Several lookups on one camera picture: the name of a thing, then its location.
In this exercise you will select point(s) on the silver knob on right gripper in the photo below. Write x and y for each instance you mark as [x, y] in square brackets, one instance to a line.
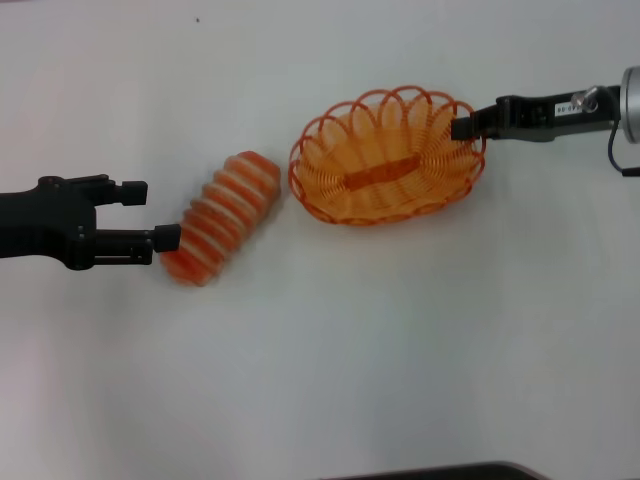
[586, 99]

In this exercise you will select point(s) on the orange striped toy shrimp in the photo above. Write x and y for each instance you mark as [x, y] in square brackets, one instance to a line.
[225, 220]

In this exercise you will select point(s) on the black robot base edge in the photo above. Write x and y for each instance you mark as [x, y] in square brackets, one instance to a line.
[440, 471]

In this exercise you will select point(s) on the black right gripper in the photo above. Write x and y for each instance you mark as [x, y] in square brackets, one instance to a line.
[545, 117]

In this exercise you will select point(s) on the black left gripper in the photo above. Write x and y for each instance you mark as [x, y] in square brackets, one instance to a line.
[45, 227]

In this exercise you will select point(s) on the orange woven plastic basket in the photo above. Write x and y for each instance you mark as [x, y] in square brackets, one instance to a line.
[385, 170]

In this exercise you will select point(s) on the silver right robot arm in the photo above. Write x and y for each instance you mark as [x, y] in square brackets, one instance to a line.
[632, 102]

